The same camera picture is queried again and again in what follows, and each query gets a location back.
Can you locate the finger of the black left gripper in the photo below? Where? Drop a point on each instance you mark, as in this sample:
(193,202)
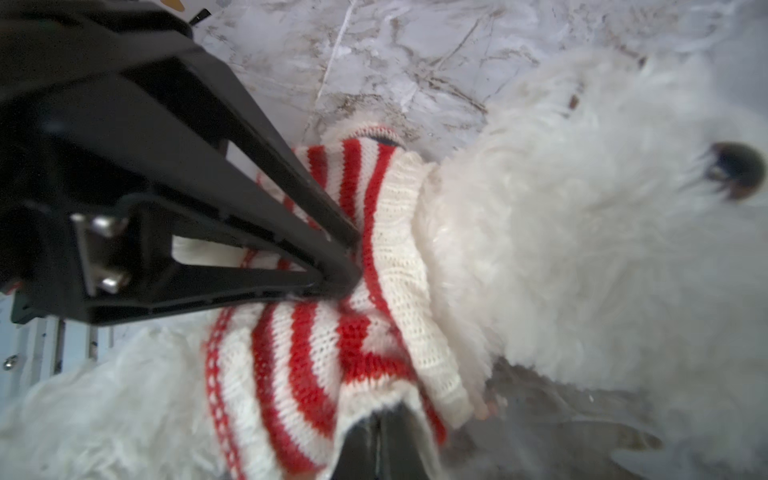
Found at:
(193,255)
(270,150)

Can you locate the red white striped knit sweater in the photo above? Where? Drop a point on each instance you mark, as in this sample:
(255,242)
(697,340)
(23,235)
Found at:
(286,382)

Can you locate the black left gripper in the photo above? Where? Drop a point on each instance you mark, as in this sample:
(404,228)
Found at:
(102,164)

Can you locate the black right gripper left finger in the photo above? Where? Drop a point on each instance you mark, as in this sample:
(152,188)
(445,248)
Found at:
(358,459)

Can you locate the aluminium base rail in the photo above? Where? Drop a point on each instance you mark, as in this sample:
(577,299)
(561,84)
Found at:
(44,347)

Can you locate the white plush teddy bear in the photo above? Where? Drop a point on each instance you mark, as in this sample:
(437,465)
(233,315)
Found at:
(607,230)

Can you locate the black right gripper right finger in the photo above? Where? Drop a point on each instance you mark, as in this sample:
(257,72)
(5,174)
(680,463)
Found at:
(399,456)

